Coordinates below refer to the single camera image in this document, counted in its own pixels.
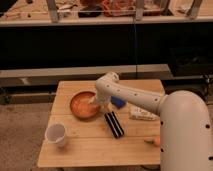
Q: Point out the long background shelf bench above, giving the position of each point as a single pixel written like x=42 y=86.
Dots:
x=51 y=76

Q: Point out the white plastic cup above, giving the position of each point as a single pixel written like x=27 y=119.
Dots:
x=56 y=134

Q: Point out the black striped rectangular box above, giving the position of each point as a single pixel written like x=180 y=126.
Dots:
x=114 y=124

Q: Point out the blue sponge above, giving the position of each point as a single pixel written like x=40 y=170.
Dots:
x=118 y=103

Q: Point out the orange carrot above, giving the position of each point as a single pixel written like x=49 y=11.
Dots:
x=154 y=141

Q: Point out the wooden table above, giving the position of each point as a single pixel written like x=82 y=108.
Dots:
x=91 y=143

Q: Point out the orange ceramic bowl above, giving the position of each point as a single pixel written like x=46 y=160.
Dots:
x=81 y=106

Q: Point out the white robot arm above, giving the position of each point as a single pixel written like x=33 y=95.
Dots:
x=186 y=130

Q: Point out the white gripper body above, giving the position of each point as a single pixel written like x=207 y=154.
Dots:
x=99 y=104

